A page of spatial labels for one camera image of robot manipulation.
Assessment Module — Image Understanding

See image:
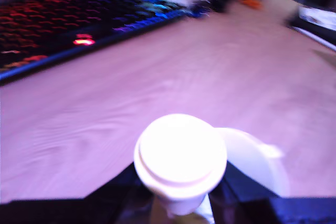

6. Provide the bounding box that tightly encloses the black backlit mechanical keyboard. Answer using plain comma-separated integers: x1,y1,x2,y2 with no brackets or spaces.
0,0,212,87

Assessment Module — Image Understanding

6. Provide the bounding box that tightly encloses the blue lanyard strap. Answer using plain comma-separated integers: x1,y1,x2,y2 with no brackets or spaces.
183,5,212,19

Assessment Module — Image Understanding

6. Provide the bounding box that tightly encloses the tan coffee capsule pale lid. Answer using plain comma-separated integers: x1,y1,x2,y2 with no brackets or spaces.
133,113,228,217

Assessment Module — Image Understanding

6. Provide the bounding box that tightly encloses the small orange object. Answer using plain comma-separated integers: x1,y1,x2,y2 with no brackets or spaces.
237,0,263,9

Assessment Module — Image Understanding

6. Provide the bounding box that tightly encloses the black and white flat object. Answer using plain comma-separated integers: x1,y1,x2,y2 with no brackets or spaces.
285,5,336,53

